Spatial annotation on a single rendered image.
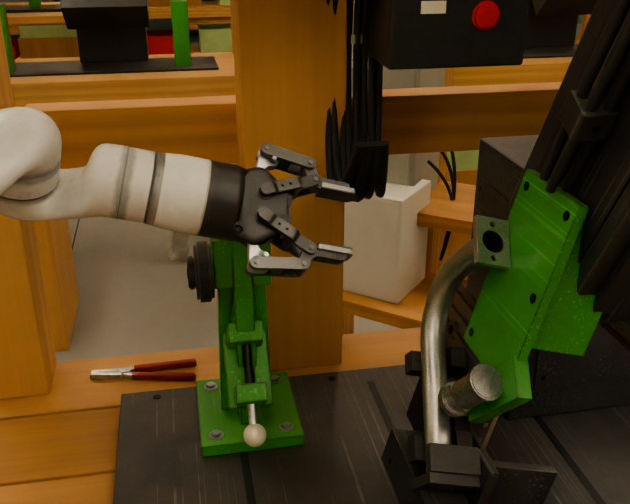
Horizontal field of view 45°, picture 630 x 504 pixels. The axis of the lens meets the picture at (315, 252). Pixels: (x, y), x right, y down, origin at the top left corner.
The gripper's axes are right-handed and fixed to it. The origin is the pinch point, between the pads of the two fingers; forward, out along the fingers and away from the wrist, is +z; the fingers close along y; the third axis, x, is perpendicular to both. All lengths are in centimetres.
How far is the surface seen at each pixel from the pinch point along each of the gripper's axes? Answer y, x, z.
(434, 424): -17.4, 10.3, 15.6
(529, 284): -5.4, -5.1, 18.7
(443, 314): -4.4, 10.2, 16.8
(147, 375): -7.9, 47.0, -13.5
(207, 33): 433, 539, 34
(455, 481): -23.5, 8.4, 17.2
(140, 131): 22.0, 28.4, -20.6
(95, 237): 116, 308, -30
